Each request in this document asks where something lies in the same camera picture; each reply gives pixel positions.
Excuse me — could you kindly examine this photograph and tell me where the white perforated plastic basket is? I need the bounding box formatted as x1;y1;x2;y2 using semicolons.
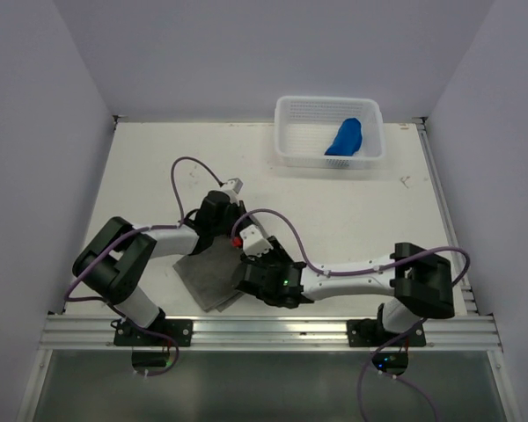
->
274;96;386;170

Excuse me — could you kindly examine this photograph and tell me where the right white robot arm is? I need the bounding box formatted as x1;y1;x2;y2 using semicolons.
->
231;243;455;346

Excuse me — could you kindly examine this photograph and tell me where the grey terry towel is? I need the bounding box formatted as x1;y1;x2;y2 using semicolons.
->
172;235;291;314

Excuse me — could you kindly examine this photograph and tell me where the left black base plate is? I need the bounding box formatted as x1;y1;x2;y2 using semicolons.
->
110;318;194;347

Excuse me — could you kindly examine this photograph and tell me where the aluminium mounting rail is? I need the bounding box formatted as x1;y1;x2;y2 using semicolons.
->
38;315;502;352

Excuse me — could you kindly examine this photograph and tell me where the blue microfiber towel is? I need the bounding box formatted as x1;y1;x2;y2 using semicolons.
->
325;118;363;156

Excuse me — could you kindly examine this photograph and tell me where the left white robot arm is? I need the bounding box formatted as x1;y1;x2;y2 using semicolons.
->
72;190;246;346

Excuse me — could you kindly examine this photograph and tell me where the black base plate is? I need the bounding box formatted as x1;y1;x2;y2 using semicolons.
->
110;318;194;347
346;318;427;348

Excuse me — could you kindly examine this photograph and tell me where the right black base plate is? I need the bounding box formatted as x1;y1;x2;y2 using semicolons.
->
346;318;427;348

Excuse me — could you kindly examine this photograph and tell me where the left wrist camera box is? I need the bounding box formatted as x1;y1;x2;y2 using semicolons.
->
221;178;243;194

